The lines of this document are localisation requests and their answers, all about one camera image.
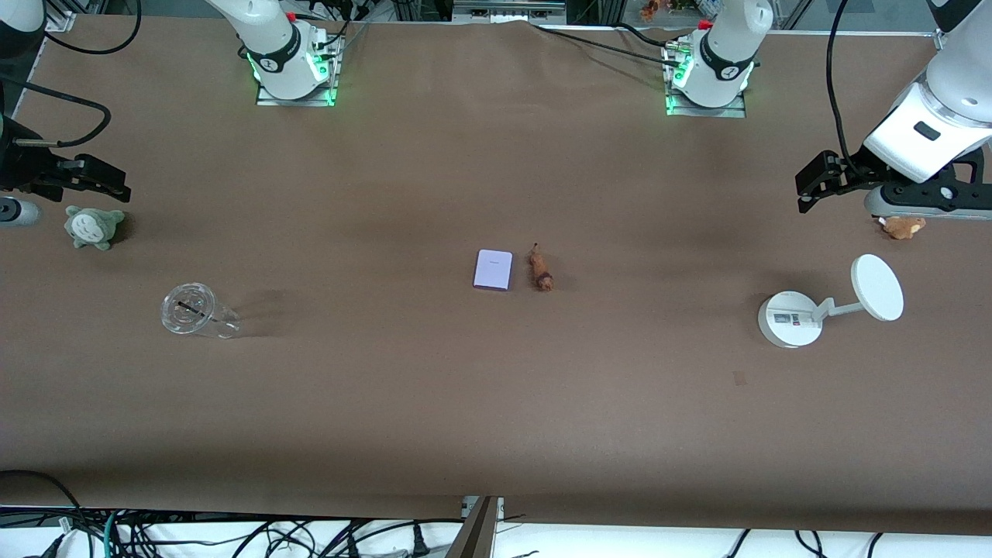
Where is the small brown plush toy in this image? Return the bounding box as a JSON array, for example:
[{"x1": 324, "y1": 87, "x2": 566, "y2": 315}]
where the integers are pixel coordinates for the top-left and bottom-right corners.
[{"x1": 878, "y1": 215, "x2": 927, "y2": 240}]

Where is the long black base cable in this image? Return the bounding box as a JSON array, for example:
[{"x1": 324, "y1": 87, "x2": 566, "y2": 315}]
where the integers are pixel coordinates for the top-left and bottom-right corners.
[{"x1": 531, "y1": 23, "x2": 687, "y2": 69}]

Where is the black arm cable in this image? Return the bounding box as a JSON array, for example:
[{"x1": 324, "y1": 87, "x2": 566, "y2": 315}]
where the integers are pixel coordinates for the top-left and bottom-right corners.
[
  {"x1": 0, "y1": 0, "x2": 143, "y2": 148},
  {"x1": 825, "y1": 0, "x2": 863, "y2": 177}
]

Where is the silver aluminium frame rail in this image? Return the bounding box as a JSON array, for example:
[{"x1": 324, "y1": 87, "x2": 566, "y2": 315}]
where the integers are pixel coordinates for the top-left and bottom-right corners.
[{"x1": 453, "y1": 0, "x2": 568, "y2": 25}]

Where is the clear plastic cup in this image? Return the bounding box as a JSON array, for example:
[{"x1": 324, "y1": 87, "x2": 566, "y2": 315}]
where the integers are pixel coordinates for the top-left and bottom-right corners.
[{"x1": 160, "y1": 282, "x2": 241, "y2": 339}]

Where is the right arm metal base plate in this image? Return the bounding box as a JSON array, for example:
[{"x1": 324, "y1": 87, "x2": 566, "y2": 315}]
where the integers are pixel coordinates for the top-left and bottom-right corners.
[{"x1": 256, "y1": 23, "x2": 340, "y2": 108}]

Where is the white round phone stand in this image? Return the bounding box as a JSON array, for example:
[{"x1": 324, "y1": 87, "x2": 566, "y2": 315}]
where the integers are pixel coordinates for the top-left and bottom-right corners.
[{"x1": 757, "y1": 253, "x2": 905, "y2": 350}]

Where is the brown wooden beam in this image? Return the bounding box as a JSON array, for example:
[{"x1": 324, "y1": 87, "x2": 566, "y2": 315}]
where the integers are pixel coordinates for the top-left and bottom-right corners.
[{"x1": 445, "y1": 496, "x2": 501, "y2": 558}]

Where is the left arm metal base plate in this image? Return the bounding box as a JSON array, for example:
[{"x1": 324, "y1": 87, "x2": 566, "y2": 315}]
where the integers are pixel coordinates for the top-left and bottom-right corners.
[{"x1": 664, "y1": 39, "x2": 748, "y2": 119}]

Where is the brown table cover sheet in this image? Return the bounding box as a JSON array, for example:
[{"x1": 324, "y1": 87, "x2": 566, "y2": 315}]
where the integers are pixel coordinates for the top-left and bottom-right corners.
[{"x1": 0, "y1": 15, "x2": 992, "y2": 537}]

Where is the brown lion statue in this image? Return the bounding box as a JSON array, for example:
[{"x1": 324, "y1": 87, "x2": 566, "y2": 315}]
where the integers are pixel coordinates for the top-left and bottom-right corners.
[{"x1": 529, "y1": 243, "x2": 554, "y2": 292}]

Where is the small purple box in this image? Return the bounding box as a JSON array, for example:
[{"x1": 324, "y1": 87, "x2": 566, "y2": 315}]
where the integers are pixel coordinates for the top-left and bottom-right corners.
[{"x1": 474, "y1": 250, "x2": 514, "y2": 291}]

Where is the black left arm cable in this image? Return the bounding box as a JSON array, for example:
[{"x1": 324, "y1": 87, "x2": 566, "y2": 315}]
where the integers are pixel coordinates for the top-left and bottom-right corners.
[{"x1": 825, "y1": 0, "x2": 863, "y2": 177}]

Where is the grey green plush toy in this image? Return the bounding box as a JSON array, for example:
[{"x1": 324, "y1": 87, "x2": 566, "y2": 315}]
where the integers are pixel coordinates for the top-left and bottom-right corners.
[{"x1": 64, "y1": 205, "x2": 126, "y2": 251}]

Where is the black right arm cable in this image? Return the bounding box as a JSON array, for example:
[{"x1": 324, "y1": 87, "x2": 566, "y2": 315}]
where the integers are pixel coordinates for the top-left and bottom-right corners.
[{"x1": 0, "y1": 0, "x2": 143, "y2": 148}]

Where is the thick black floor cable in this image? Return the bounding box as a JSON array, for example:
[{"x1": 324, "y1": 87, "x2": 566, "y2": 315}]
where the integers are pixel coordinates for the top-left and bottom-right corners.
[{"x1": 0, "y1": 469, "x2": 86, "y2": 543}]

